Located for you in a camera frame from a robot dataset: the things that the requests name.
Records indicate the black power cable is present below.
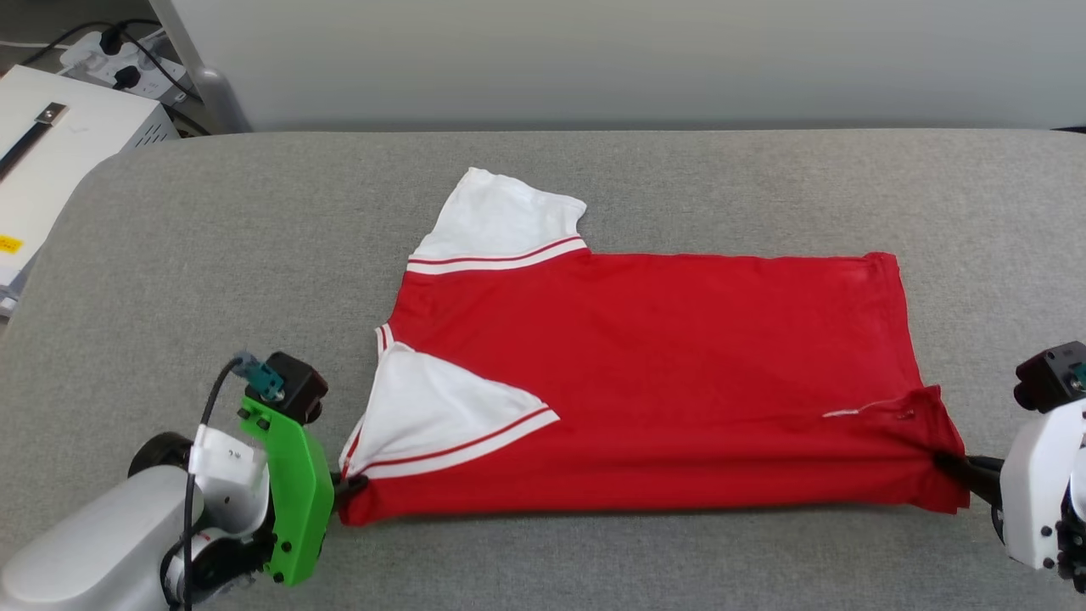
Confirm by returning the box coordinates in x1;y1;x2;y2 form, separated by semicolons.
121;34;204;107
19;18;164;67

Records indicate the red and white t-shirt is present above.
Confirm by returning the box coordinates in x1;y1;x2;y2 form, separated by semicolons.
337;166;971;528

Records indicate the white metal equipment box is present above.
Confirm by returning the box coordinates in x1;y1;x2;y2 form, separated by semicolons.
0;64;180;320

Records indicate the black strap carry handle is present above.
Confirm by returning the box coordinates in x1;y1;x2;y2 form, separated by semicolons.
0;101;70;182

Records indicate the white power strip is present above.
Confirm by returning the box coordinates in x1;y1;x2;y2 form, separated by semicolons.
59;29;193;108

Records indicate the teal left camera connector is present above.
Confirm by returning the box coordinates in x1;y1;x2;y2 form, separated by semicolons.
232;351;286;401

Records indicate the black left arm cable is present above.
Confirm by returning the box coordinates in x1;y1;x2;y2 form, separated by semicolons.
166;356;249;611

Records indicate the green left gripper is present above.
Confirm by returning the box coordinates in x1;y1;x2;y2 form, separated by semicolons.
237;394;371;587

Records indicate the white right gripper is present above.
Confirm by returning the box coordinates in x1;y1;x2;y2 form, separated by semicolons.
932;398;1086;569

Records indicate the grey metal stand leg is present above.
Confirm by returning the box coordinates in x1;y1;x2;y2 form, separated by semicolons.
148;0;254;135

